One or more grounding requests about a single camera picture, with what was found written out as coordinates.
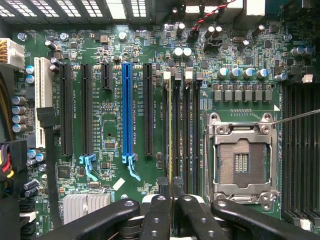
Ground thin metal locking lever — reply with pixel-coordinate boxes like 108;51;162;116
257;108;320;126

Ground black expansion slot, blue latch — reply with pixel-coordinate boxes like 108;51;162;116
79;63;99;182

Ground green motherboard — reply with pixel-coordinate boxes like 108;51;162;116
11;22;320;240

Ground silver CPU socket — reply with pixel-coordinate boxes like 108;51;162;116
204;111;281;205

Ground white power connector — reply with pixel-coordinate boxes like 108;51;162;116
0;37;26;71

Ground silver finned heat sink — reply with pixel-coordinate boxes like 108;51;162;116
62;192;112;225

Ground silver rear port block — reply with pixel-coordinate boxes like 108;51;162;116
184;0;266;24

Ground short black expansion slot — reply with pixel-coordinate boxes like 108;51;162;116
100;62;114;92

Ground long black expansion slot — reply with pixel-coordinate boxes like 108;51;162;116
142;62;154;157
59;62;74;157

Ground black RAM slot, white latch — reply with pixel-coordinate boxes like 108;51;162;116
299;74;314;231
161;71;172;185
183;70;194;195

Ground black power connector, coloured wires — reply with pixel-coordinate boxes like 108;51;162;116
0;139;29;199

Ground black braided cable bundle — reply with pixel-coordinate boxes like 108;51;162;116
0;69;16;142

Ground white PCI expansion slot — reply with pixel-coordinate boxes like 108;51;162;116
33;56;54;149

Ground red and black twisted wire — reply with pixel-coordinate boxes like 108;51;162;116
190;0;236;35

